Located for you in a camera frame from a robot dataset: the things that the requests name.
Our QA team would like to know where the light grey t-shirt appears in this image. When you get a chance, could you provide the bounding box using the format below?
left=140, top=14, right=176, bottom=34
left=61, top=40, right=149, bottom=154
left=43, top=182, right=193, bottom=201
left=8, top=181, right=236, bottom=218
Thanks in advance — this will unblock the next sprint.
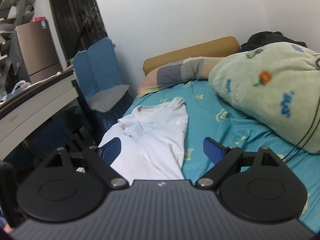
left=99, top=97, right=189, bottom=184

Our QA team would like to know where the white desk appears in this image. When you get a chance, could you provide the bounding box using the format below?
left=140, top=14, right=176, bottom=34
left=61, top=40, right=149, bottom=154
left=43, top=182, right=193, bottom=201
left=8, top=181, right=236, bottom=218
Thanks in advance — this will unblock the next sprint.
left=1, top=69, right=79, bottom=160

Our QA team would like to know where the teal patterned bed sheet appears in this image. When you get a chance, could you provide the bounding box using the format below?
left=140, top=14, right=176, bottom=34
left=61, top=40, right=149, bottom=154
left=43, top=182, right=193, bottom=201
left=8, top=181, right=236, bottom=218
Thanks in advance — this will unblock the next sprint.
left=116, top=81, right=319, bottom=231

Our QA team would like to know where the grey seat cushion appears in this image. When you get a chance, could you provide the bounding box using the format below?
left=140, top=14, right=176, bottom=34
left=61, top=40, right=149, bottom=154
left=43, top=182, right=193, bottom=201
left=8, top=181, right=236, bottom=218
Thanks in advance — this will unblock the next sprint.
left=87, top=85, right=129, bottom=113

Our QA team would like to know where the green fleece blanket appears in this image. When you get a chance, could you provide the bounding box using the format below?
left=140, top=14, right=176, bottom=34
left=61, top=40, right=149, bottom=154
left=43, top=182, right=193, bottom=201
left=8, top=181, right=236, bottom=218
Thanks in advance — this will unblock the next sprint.
left=209, top=42, right=319, bottom=154

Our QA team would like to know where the blue covered chair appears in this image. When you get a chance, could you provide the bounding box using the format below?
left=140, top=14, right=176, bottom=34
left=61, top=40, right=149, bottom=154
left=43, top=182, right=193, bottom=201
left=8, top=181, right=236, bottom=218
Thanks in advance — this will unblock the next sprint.
left=73, top=37, right=132, bottom=115

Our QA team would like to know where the brown refrigerator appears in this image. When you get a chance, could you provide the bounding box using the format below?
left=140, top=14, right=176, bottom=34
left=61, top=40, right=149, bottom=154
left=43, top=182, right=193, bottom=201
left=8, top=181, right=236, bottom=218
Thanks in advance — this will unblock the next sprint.
left=9, top=20, right=63, bottom=83

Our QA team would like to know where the striped pastel pillow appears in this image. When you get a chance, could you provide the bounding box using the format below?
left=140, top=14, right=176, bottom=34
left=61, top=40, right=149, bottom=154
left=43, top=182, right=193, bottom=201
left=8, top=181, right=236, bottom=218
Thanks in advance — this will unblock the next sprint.
left=137, top=57, right=223, bottom=98

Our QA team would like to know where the mustard yellow headboard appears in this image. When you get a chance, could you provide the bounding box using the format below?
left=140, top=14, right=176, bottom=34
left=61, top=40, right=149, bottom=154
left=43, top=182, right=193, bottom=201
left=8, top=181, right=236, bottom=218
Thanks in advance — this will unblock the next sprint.
left=143, top=36, right=240, bottom=76

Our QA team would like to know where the black bag behind blanket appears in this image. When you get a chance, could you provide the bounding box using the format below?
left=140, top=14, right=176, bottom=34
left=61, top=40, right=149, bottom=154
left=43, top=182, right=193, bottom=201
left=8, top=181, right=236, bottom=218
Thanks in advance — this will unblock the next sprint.
left=238, top=31, right=308, bottom=53

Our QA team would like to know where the dark window with grille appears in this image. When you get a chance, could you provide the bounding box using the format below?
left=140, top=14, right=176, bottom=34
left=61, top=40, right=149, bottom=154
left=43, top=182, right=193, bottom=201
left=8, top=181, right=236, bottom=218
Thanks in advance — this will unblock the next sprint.
left=49, top=0, right=107, bottom=60

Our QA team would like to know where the black cable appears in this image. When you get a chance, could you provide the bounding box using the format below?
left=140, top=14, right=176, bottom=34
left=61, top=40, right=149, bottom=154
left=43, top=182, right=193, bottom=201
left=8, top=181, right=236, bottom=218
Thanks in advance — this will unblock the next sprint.
left=277, top=55, right=320, bottom=163

